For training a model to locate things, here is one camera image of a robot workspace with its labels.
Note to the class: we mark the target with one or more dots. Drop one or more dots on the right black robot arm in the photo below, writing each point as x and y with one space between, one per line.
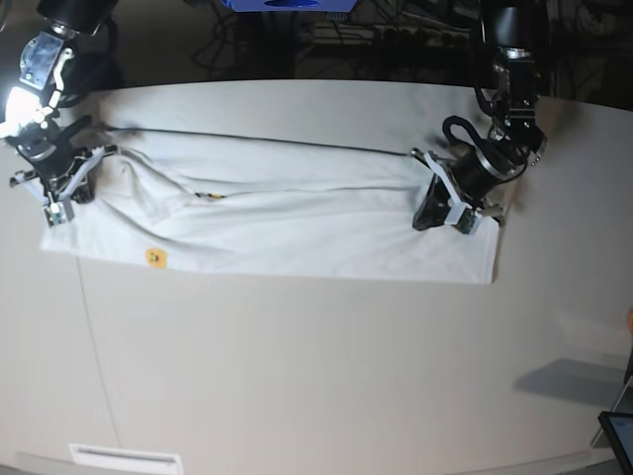
74 56

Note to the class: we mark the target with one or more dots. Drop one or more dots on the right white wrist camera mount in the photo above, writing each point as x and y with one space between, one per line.
82 188

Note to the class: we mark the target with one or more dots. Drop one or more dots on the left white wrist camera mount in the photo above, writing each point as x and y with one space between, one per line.
445 204

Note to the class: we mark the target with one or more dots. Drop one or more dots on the white paper label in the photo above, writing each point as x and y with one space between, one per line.
132 461

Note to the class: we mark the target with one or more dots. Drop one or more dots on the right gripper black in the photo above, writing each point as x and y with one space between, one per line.
53 163

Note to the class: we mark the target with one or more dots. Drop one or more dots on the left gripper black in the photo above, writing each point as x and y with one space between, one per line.
476 176

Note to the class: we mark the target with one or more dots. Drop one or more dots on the white printed T-shirt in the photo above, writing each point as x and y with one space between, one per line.
243 206

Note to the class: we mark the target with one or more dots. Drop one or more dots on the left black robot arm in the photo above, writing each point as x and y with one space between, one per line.
519 31

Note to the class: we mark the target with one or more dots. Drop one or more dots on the power strip with red light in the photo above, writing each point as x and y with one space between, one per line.
374 35

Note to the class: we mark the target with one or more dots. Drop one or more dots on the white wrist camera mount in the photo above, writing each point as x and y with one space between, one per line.
82 188
445 204

